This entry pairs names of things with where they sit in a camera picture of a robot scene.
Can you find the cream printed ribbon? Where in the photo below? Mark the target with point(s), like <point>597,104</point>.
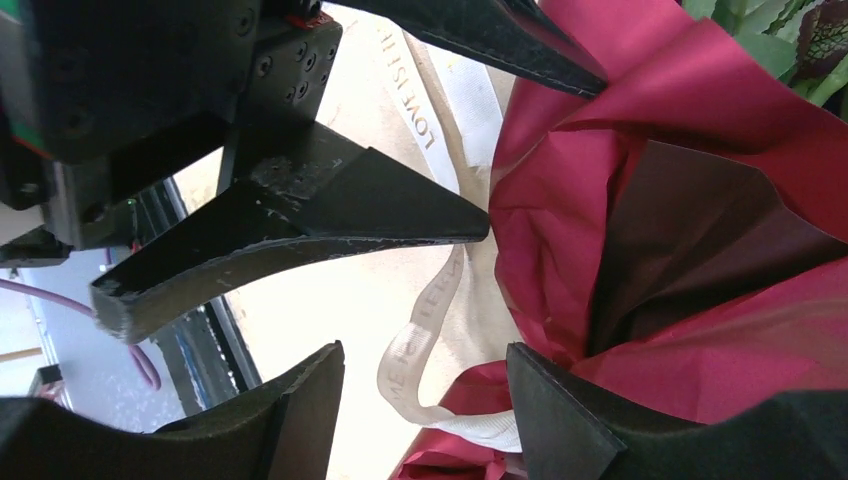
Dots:
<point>474,107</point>

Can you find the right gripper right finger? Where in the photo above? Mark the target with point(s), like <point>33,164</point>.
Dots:
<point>570,428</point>

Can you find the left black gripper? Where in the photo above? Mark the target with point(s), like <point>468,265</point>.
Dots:
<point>101,100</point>

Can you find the pink flower bouquet red wrap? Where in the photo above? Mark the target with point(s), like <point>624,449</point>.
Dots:
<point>679,240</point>

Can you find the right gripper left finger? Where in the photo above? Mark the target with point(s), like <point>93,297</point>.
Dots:
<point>283,429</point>

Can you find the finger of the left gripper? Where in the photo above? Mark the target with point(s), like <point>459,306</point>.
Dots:
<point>513,36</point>
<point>307,197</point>

